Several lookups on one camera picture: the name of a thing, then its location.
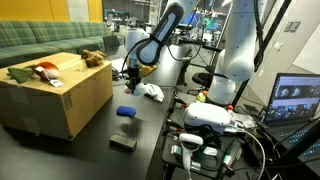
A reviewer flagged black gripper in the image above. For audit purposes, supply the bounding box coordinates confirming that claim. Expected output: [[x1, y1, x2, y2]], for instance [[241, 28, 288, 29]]
[[126, 66, 143, 93]]

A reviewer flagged white cloth toy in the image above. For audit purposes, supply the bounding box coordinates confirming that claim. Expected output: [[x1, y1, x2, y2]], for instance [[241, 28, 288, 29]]
[[143, 83, 165, 103]]

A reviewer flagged blue sponge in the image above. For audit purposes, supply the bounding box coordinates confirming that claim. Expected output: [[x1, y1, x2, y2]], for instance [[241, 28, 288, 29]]
[[115, 105, 138, 118]]

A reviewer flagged brown plush animal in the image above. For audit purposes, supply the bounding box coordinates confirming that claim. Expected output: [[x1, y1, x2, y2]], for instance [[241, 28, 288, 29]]
[[80, 49, 108, 69]]

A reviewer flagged black eraser block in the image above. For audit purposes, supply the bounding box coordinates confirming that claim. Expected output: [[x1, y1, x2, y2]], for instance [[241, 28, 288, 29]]
[[109, 133, 138, 153]]

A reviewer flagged large cardboard box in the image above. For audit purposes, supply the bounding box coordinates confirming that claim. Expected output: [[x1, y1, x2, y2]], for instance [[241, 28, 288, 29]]
[[0, 51, 114, 141]]

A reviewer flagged white paper pad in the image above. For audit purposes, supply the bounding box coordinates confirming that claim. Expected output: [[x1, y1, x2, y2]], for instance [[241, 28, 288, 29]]
[[110, 58, 130, 73]]

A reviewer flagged dark chair back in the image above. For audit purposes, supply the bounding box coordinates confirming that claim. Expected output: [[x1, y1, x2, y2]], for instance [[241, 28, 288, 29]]
[[76, 43, 101, 56], [102, 34, 121, 51]]

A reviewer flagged green bottle with orange cap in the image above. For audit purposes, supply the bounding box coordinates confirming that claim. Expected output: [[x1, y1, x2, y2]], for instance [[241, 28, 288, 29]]
[[195, 90, 208, 104]]

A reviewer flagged black office chair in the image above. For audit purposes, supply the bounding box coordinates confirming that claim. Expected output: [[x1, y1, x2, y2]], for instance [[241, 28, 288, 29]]
[[191, 70, 216, 89]]

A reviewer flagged white VR headset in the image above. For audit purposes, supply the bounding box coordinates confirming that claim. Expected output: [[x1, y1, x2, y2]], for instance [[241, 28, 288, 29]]
[[182, 101, 236, 134]]

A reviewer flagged white VR controller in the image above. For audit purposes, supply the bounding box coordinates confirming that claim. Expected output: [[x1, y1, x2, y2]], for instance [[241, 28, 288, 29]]
[[178, 133, 204, 173]]

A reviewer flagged green plaid sofa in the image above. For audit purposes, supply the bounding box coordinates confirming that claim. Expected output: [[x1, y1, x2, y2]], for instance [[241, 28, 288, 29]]
[[0, 20, 113, 68]]

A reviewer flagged black stand pole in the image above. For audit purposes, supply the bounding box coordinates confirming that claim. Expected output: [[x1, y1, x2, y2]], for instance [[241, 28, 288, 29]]
[[231, 0, 293, 108]]

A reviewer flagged black laptop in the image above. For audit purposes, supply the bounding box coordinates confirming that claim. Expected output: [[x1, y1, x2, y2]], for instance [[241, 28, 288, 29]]
[[258, 73, 320, 161]]

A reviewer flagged white cable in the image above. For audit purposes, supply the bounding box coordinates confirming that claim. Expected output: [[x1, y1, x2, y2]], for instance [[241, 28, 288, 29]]
[[233, 128, 268, 180]]

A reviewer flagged grey wall switch plate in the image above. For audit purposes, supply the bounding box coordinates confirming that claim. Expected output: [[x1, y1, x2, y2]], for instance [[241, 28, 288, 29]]
[[283, 20, 302, 33]]

